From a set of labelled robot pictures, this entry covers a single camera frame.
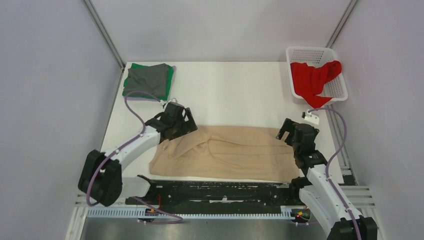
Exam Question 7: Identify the beige t shirt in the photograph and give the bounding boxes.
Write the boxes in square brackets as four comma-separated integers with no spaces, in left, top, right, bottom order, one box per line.
[149,125,300,183]

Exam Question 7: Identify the red t shirt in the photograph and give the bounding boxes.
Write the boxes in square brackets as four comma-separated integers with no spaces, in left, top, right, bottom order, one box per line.
[290,60,342,109]

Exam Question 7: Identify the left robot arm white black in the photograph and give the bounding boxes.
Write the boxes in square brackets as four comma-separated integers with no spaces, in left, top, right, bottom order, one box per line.
[77,102,198,207]

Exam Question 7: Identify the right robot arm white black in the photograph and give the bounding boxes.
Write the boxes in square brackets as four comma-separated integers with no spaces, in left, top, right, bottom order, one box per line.
[276,118,378,240]

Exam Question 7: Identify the green folded t shirt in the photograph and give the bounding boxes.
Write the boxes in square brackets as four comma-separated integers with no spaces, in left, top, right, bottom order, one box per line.
[122,62,175,102]

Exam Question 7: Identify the grey folded t shirt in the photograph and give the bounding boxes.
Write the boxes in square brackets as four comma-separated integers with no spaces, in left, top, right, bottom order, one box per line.
[122,63,171,99]

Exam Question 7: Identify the white plastic laundry basket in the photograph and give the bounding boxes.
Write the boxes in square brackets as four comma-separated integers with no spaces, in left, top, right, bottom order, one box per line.
[285,46,348,105]

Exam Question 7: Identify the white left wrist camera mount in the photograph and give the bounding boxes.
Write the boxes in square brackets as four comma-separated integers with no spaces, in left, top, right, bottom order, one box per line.
[159,98,178,108]

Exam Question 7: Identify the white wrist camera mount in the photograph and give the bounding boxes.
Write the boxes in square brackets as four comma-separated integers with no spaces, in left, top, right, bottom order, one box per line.
[301,111,320,125]
[159,98,178,108]

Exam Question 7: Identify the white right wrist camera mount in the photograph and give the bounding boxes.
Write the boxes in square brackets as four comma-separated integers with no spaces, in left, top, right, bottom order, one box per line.
[301,111,320,125]

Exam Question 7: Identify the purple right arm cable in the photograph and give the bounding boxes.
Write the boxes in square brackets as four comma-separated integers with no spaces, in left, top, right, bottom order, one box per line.
[291,106,363,240]

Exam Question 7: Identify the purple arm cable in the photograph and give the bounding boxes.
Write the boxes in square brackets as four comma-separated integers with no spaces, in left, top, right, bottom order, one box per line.
[291,106,363,240]
[85,90,184,225]

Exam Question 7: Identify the white slotted cable duct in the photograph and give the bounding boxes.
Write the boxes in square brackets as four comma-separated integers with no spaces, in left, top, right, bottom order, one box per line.
[86,206,300,220]

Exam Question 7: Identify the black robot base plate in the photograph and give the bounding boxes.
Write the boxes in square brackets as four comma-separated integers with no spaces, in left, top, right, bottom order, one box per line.
[142,180,307,214]

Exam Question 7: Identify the aluminium frame rails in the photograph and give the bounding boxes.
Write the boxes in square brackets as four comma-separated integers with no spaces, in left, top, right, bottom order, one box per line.
[78,102,356,212]

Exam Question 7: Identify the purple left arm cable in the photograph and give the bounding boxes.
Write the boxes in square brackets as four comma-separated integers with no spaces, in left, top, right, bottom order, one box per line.
[85,90,184,225]

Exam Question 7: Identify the right corner aluminium post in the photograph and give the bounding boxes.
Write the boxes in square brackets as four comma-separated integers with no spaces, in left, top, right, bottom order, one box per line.
[325,0,360,48]

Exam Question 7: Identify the corner aluminium post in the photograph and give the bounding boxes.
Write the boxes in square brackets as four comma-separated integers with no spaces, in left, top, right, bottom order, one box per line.
[82,0,126,72]
[325,0,360,48]

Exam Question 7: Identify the left corner aluminium post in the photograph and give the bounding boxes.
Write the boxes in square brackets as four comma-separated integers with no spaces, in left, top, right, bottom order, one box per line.
[82,0,126,72]

